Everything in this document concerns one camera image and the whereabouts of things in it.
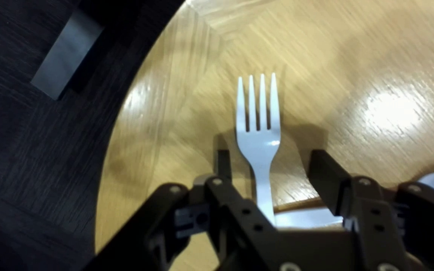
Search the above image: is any white plastic fork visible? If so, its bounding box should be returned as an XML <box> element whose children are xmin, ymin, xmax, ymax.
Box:
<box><xmin>234</xmin><ymin>71</ymin><xmax>285</xmax><ymax>219</ymax></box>

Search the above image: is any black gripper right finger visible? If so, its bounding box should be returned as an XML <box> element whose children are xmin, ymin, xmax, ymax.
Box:
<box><xmin>306</xmin><ymin>148</ymin><xmax>434</xmax><ymax>271</ymax></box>

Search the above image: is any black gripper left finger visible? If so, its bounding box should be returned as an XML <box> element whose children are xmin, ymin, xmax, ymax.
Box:
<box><xmin>83</xmin><ymin>148</ymin><xmax>280</xmax><ymax>271</ymax></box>

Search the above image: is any grey tape strip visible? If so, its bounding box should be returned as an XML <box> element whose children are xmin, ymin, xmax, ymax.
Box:
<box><xmin>29</xmin><ymin>10</ymin><xmax>104</xmax><ymax>102</ymax></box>

